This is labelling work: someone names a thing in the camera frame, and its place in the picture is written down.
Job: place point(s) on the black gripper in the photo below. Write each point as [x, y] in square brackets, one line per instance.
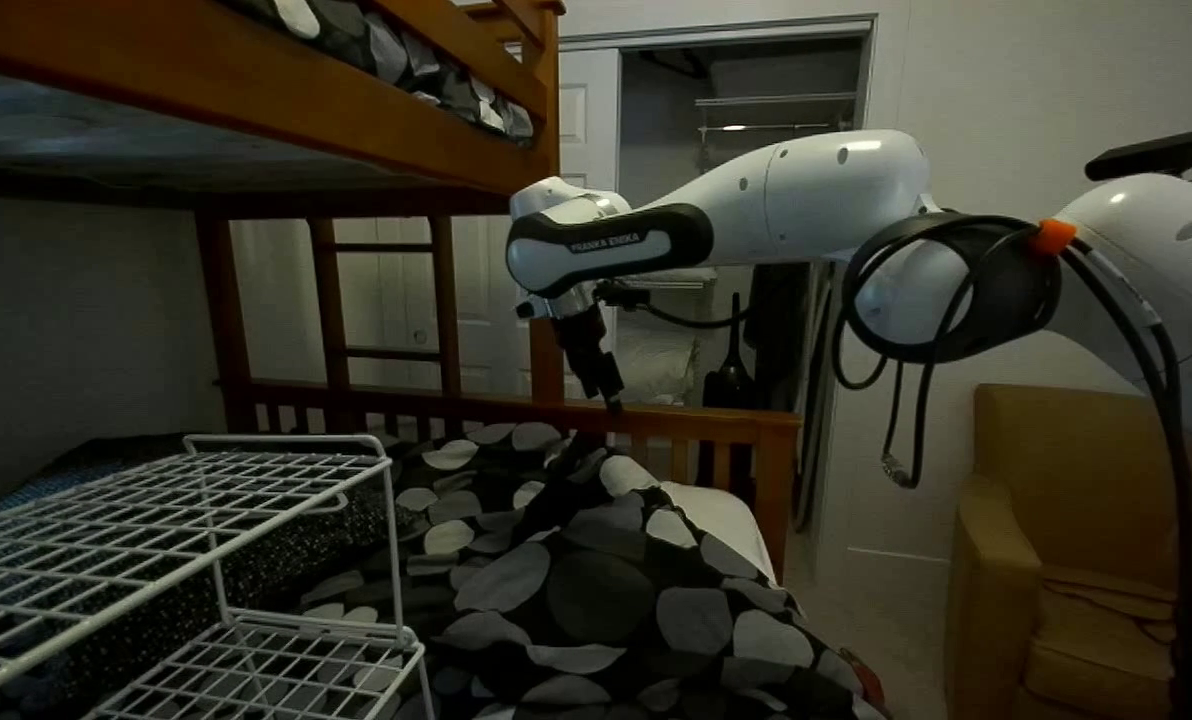
[580, 340]

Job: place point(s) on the black spotted comforter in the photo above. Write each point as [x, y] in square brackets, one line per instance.
[580, 600]

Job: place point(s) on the spotted comforter on bunk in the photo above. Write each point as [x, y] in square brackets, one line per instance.
[398, 53]

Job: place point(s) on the white mattress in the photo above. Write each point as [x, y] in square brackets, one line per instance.
[730, 521]

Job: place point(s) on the white closet door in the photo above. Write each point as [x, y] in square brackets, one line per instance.
[590, 123]

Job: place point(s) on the red ball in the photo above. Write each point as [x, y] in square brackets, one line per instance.
[871, 677]

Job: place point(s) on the mustard yellow armchair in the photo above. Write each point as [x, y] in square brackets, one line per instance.
[1079, 560]

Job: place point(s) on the dark blanket pile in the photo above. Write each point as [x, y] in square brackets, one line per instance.
[88, 467]

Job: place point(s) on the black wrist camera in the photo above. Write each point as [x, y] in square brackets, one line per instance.
[626, 292]

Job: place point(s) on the wooden bunk bed frame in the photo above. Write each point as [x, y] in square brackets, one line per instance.
[290, 94]

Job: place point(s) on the black stereo camera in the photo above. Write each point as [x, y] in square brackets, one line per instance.
[1156, 149]

